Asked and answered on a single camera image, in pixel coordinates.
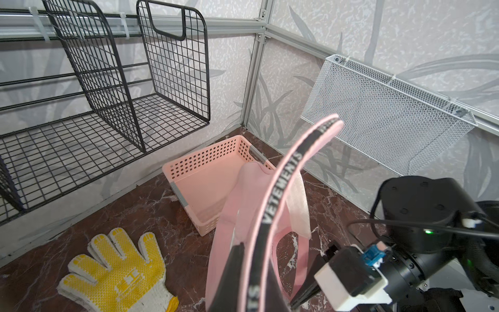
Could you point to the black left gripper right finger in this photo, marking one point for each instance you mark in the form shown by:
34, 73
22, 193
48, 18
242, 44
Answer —
274, 300

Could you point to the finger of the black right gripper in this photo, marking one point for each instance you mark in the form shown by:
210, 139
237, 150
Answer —
308, 290

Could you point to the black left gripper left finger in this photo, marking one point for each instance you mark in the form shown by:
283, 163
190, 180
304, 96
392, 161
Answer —
227, 293

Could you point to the pink cap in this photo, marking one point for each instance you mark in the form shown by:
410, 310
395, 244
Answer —
264, 206

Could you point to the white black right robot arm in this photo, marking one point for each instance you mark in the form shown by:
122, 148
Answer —
429, 223

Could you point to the yellow white work gloves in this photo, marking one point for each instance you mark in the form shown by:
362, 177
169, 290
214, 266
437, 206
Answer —
117, 274

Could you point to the pink plastic basket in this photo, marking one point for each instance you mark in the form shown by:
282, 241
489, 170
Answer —
202, 180

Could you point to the white mesh wall basket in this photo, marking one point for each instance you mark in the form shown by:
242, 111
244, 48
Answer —
395, 123

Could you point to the black wire wall basket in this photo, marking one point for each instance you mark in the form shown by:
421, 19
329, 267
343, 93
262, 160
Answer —
41, 164

